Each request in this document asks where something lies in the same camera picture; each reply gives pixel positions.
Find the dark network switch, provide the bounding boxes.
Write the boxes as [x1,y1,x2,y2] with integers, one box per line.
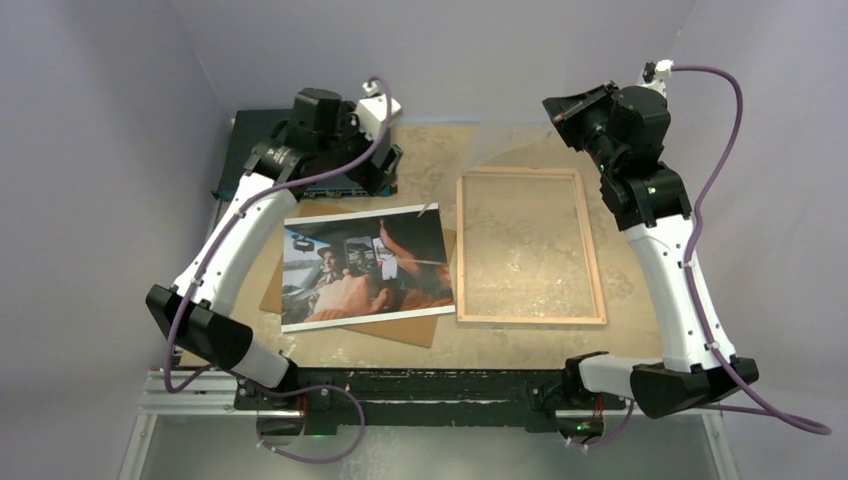
[212,109,369,201]

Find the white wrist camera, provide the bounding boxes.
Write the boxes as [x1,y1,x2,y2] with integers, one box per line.
[638,59,674,89]
[354,81,403,140]

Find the brown backing board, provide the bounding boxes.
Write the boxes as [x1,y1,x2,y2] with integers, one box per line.
[259,201,438,348]

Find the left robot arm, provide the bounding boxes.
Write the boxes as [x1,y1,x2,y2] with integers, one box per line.
[145,76,402,409]

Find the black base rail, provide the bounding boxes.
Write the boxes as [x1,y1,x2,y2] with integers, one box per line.
[234,367,625,435]

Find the printed photo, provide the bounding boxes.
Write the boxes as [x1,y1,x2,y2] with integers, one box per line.
[281,203,456,333]

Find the aluminium extrusion rail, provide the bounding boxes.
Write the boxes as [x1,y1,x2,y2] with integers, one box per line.
[137,369,723,417]

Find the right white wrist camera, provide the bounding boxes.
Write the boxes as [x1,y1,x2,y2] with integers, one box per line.
[638,59,674,89]

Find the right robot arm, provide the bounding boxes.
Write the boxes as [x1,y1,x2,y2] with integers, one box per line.
[542,83,760,419]

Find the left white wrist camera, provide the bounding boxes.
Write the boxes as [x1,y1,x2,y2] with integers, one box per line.
[354,81,403,140]

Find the wooden picture frame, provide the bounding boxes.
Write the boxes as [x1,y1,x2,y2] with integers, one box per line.
[455,166,608,326]

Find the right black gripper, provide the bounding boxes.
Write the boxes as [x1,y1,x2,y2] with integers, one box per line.
[545,81,623,176]

